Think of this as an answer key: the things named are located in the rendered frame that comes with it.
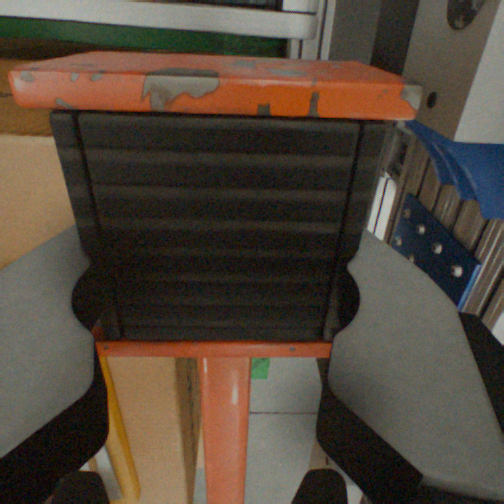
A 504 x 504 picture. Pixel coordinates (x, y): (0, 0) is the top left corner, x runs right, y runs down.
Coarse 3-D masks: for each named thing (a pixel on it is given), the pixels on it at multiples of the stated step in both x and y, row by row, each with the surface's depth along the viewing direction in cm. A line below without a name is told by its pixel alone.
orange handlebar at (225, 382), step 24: (216, 360) 14; (240, 360) 14; (216, 384) 15; (240, 384) 15; (216, 408) 15; (240, 408) 16; (216, 432) 16; (240, 432) 17; (216, 456) 18; (240, 456) 18; (216, 480) 19; (240, 480) 19
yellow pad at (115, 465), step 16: (112, 384) 35; (112, 400) 35; (112, 416) 36; (112, 432) 37; (112, 448) 39; (128, 448) 41; (112, 464) 40; (128, 464) 41; (112, 480) 41; (128, 480) 42; (112, 496) 43; (128, 496) 44
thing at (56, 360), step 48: (48, 240) 10; (0, 288) 8; (48, 288) 8; (96, 288) 9; (0, 336) 7; (48, 336) 7; (0, 384) 6; (48, 384) 6; (96, 384) 6; (0, 432) 5; (48, 432) 5; (96, 432) 6; (0, 480) 5; (48, 480) 6
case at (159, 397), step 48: (0, 96) 32; (0, 144) 23; (48, 144) 23; (0, 192) 25; (48, 192) 25; (0, 240) 27; (144, 384) 36; (192, 384) 52; (144, 432) 40; (192, 432) 54; (144, 480) 46; (192, 480) 56
